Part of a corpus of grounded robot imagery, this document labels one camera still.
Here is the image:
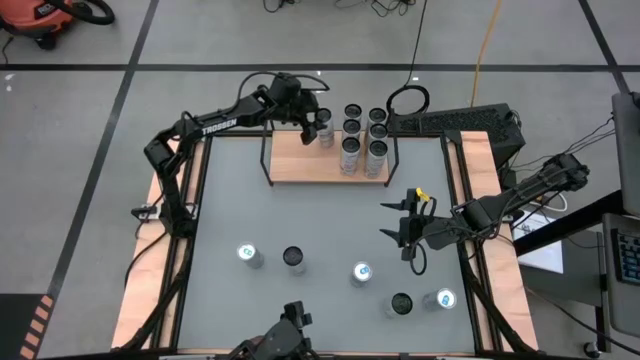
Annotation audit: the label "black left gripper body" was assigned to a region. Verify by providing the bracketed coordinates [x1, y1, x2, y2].
[264, 73, 321, 126]

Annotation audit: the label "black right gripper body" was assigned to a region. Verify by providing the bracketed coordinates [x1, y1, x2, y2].
[399, 199, 456, 261]

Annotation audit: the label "Celsius can blue band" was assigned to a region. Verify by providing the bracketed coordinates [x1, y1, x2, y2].
[314, 107, 336, 149]
[282, 245, 307, 276]

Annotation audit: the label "Red Bull sugarfree can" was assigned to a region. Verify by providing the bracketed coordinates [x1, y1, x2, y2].
[349, 260, 374, 289]
[236, 242, 265, 270]
[421, 287, 458, 313]

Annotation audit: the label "wooden shelf black metal legs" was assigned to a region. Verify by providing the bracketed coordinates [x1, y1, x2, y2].
[258, 106, 401, 189]

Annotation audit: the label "white printed paper sheet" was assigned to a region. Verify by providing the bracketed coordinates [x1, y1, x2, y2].
[512, 209, 566, 275]

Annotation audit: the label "black desk beam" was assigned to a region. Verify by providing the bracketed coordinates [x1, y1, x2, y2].
[513, 189, 626, 257]

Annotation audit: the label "grey console with keypad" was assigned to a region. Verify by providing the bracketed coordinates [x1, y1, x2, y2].
[601, 212, 640, 340]

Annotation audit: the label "grey flat monitor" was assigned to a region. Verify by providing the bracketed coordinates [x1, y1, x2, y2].
[611, 91, 640, 217]

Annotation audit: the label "orange shop vacuum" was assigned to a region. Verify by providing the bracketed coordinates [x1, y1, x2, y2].
[0, 0, 116, 51]

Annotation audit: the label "black mat hazard stripes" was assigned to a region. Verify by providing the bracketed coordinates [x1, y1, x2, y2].
[0, 292, 56, 360]

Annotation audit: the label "black aluminium rig frame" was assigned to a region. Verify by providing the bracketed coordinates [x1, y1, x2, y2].
[112, 112, 541, 357]

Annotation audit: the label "black looped floor cable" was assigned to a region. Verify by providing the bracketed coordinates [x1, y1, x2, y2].
[386, 0, 432, 118]

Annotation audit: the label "yellow cable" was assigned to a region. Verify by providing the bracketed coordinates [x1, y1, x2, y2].
[469, 0, 504, 109]

